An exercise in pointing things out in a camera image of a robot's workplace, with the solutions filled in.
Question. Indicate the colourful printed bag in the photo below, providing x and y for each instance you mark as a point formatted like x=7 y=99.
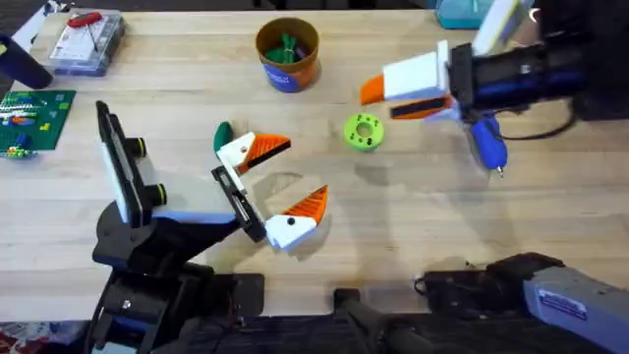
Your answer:
x=39 y=336

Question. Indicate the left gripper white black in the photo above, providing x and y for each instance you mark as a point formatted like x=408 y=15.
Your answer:
x=196 y=199

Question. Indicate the blue electric screwdriver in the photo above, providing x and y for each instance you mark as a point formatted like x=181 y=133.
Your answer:
x=489 y=142

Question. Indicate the green board with blocks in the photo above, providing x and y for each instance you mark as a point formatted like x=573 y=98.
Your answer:
x=32 y=120

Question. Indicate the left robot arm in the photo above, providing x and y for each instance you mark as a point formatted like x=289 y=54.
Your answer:
x=147 y=255

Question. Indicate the right wrist upright plate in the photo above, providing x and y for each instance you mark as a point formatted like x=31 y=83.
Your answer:
x=498 y=24

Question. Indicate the wrist upright plate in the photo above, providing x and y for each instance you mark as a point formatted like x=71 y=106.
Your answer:
x=120 y=167
x=498 y=24

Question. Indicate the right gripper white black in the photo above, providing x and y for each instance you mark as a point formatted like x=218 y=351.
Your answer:
x=516 y=78

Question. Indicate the green disc with holes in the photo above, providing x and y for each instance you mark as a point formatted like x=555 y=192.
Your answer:
x=363 y=132

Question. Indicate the clear plastic box with tools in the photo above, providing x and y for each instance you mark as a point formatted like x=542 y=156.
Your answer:
x=86 y=44

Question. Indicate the dark blue cylinder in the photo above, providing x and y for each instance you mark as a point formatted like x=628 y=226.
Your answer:
x=22 y=64

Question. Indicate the brown tub with toys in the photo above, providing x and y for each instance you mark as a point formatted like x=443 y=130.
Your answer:
x=289 y=54

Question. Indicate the teal box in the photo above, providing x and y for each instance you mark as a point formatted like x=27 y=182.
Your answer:
x=459 y=12

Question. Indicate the left wrist upright plate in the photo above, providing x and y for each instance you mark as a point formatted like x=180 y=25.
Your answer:
x=120 y=167

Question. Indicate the black rail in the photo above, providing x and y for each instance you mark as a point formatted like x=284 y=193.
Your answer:
x=442 y=339

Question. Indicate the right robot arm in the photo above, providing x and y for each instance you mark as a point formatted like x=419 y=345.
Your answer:
x=570 y=300

